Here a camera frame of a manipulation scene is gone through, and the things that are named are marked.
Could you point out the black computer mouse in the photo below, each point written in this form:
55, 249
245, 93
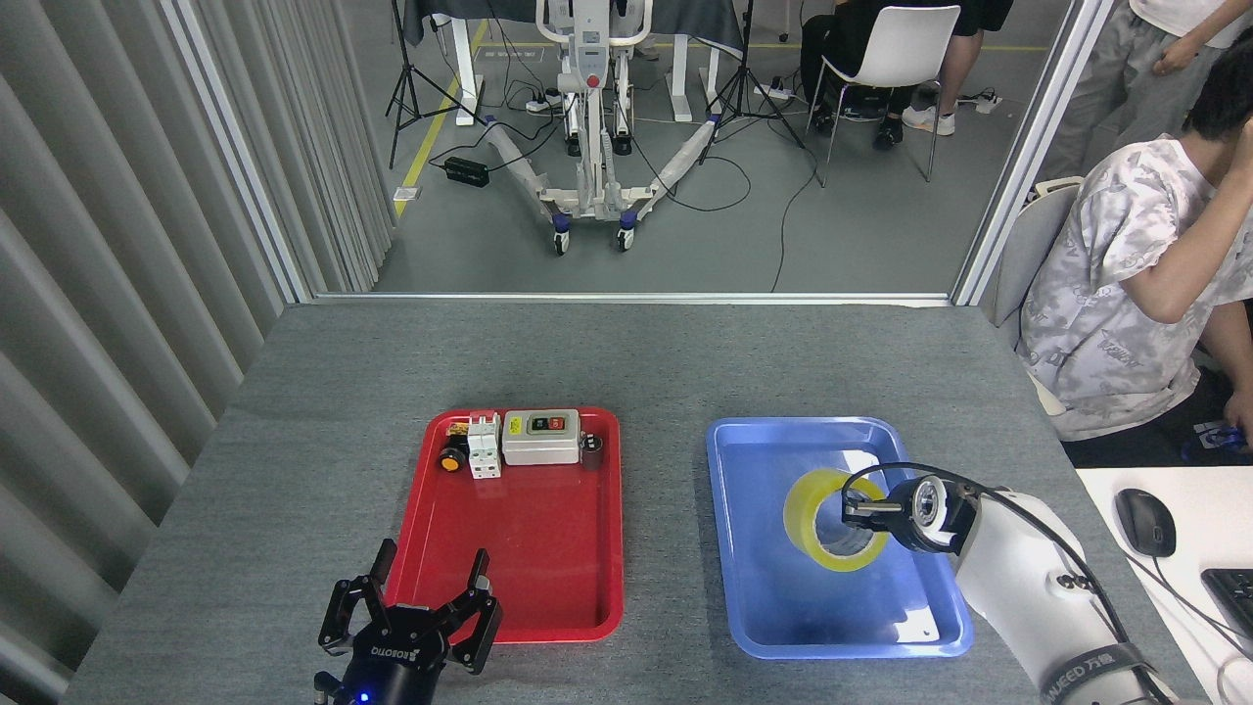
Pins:
1145, 521

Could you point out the silver frame post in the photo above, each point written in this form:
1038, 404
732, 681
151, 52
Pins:
1028, 157
235, 147

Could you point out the black keyboard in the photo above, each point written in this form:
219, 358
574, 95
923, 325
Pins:
1233, 597

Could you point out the black orange push button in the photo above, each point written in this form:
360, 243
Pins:
451, 459

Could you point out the white floor plate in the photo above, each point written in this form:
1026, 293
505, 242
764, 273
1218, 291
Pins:
406, 194

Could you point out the white circuit breaker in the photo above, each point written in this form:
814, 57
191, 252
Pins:
485, 450

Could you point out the grey two-button switch box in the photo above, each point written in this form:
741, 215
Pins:
540, 446

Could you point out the dark red round knob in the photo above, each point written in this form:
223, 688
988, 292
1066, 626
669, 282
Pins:
591, 452

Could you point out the white power strip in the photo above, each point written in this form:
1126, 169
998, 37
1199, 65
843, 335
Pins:
987, 102
540, 101
775, 91

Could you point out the yellow tape roll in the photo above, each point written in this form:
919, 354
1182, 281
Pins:
803, 519

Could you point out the person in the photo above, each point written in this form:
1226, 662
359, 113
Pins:
964, 69
1106, 294
852, 29
1126, 69

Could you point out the silver frame rail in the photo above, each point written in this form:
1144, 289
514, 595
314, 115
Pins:
636, 298

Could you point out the red plastic tray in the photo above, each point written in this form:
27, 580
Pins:
529, 548

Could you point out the black power adapter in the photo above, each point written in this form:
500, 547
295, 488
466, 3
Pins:
466, 172

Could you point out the white plastic chair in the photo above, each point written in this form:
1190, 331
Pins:
905, 44

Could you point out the blue plastic tray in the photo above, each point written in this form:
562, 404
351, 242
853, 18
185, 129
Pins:
764, 587

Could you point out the grey office chair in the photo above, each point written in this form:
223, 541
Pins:
1033, 245

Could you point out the black tripod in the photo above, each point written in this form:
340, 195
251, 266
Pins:
411, 59
744, 88

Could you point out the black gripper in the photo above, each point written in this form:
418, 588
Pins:
901, 514
392, 656

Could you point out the white wheeled stand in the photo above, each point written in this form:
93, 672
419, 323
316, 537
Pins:
592, 78

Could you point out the person's hand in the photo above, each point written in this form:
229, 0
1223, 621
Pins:
1241, 416

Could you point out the small blue object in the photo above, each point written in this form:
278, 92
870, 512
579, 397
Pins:
1209, 433

